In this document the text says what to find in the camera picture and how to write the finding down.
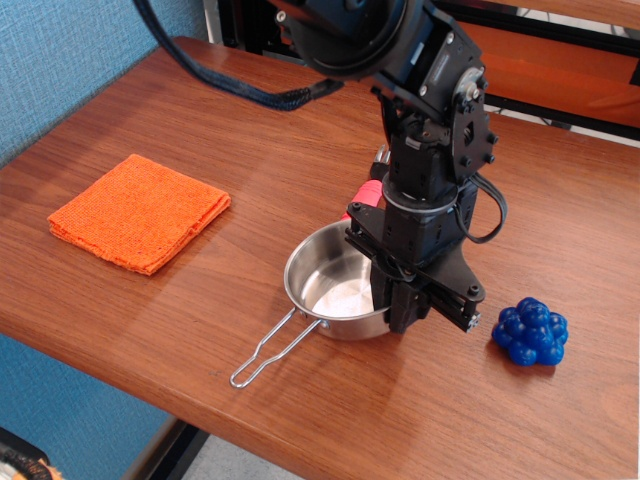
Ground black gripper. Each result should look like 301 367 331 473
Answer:
347 190 485 334

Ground silver pot with wire handle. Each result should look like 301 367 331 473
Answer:
229 220 390 389

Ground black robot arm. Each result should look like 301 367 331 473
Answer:
278 1 506 333

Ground blue toy grape cluster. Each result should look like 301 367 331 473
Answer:
492 297 569 367

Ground orange folded cloth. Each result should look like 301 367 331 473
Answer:
48 154 231 276

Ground metal table leg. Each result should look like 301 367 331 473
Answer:
122 416 209 480

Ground orange object at corner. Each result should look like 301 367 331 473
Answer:
1 450 63 480

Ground pink handled fork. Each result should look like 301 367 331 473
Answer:
350 145 390 207

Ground orange panel with black frame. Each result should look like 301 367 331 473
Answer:
214 0 640 144

